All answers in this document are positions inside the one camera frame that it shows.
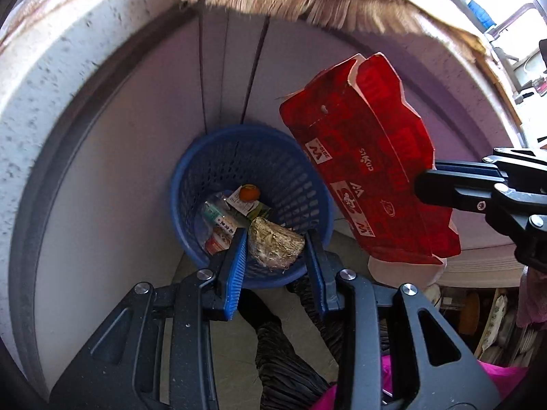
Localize blue plastic basket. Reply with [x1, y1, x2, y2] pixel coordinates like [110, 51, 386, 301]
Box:
[171, 125, 335, 290]

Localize pale patterned clutter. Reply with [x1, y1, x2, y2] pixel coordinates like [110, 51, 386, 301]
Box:
[444, 284, 533, 366]

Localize bright pink garment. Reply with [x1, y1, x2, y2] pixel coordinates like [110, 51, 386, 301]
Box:
[314, 352, 531, 410]

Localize metal faucet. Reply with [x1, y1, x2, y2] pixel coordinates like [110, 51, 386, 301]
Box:
[487, 2, 539, 58]

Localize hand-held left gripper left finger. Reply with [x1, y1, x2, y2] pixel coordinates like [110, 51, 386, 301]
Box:
[49, 227, 249, 410]

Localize brown walnut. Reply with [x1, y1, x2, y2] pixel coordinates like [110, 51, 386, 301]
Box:
[249, 217, 306, 272]

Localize dark ribbed trousers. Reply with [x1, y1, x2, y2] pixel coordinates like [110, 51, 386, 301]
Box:
[237, 273, 347, 410]

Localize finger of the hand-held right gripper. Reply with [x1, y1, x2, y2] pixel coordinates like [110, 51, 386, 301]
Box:
[432, 160, 506, 178]
[414, 170, 497, 218]

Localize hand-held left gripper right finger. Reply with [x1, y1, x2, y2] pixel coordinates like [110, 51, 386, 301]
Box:
[304, 229, 501, 410]

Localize pink fringed mat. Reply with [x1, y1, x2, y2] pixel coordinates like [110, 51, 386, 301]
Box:
[0, 0, 488, 60]

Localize blue plastic item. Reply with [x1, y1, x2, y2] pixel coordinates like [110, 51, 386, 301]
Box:
[467, 0, 488, 22]

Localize person's right forearm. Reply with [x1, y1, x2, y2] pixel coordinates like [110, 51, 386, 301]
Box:
[515, 265, 547, 329]

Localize green wrapper scrap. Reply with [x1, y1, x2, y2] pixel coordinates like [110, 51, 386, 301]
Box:
[245, 205, 272, 223]

